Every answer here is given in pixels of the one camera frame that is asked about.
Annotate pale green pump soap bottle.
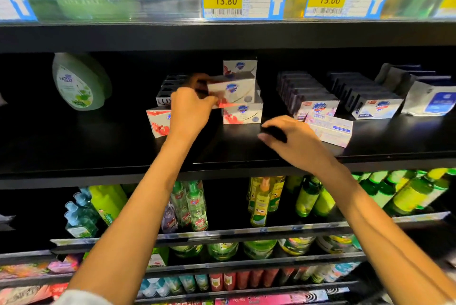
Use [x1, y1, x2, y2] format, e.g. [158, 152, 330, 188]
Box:
[51, 52, 114, 112]

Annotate person's right hand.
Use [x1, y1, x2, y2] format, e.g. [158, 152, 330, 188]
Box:
[257, 115, 337, 175]

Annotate single white pink soap box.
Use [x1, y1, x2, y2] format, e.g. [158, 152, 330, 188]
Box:
[304, 112, 355, 150]

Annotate row of purple soap boxes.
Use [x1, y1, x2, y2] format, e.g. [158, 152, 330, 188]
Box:
[156, 73, 190, 108]

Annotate row of white blue soap boxes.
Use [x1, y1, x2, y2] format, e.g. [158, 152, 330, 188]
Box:
[328, 71, 405, 121]

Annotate green white box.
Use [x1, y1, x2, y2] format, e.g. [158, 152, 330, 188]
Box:
[147, 247, 171, 268]

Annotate person's right forearm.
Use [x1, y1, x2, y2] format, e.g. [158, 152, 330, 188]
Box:
[317, 160, 456, 305]

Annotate row of white pink soap boxes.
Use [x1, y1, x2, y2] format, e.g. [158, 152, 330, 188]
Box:
[276, 70, 342, 122]

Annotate black store shelf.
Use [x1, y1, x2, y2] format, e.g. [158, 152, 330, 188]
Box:
[0, 212, 83, 305]
[0, 19, 456, 305]

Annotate person's left hand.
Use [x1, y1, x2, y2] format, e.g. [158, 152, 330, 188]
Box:
[167, 73, 221, 147]

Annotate yellow red packets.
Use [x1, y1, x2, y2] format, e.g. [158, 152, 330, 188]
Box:
[167, 299, 215, 305]

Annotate red snack packet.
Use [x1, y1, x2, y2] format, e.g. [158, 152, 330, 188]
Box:
[47, 281, 71, 299]

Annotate person's left forearm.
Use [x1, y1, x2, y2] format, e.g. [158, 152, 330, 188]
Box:
[67, 133, 195, 302]

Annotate green lidded wipe tub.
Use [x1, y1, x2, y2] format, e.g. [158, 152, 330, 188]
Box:
[171, 243, 205, 260]
[244, 238, 278, 260]
[207, 241, 241, 261]

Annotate row of white upright packs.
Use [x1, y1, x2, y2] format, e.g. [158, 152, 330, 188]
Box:
[375, 63, 456, 118]

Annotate white red printed soap box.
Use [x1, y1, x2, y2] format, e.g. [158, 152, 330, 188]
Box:
[145, 108, 172, 139]
[206, 76, 257, 108]

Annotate long pink packet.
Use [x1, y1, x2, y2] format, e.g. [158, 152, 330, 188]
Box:
[214, 287, 331, 305]

